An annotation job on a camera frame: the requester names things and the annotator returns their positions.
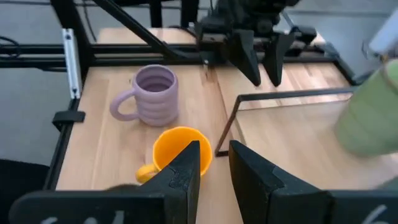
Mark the wooden shelf riser black legs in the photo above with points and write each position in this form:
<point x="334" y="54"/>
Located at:
<point x="295" y="146"/>

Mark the black aluminium table frame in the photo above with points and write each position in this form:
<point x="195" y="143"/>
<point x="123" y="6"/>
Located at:
<point x="70" y="15"/>

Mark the orange mug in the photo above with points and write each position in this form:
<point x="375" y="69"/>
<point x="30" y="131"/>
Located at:
<point x="168" y="146"/>

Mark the lilac ribbed mug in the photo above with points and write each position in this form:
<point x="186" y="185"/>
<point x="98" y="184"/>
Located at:
<point x="155" y="105"/>

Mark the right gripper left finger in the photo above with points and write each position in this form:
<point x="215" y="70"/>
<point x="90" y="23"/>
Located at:
<point x="183" y="186"/>

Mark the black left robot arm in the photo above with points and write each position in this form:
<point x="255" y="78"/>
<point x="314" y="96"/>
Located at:
<point x="248" y="7"/>

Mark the green mug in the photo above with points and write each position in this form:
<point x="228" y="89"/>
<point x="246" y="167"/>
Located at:
<point x="370" y="118"/>

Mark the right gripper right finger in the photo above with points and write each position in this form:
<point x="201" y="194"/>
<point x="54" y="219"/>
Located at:
<point x="258" y="193"/>

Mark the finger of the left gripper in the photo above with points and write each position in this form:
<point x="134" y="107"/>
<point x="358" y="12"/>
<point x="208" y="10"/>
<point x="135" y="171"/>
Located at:
<point x="278" y="59"/>
<point x="247" y="56"/>

